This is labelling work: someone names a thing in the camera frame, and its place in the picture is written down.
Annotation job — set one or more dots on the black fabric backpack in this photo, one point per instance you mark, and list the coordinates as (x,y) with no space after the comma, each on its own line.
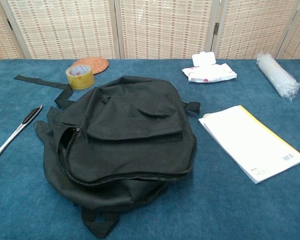
(130,125)

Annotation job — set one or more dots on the white book with yellow spine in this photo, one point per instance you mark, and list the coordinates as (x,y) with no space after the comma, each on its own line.
(247,142)

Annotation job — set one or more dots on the white wet wipes pack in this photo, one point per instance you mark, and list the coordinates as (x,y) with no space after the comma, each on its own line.
(210,73)

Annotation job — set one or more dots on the round woven rattan coaster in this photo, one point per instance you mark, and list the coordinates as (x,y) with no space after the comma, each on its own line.
(96,63)

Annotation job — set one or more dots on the yellow packing tape roll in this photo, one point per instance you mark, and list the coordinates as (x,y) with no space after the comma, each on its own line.
(80,82)

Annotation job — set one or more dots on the blue felt table cover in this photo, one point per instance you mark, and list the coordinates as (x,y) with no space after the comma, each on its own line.
(215,200)

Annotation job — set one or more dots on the woven bamboo folding screen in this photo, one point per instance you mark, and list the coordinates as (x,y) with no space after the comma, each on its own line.
(65,25)

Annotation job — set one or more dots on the clear plastic straw bundle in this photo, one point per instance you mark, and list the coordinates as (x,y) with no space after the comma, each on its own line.
(275,72)

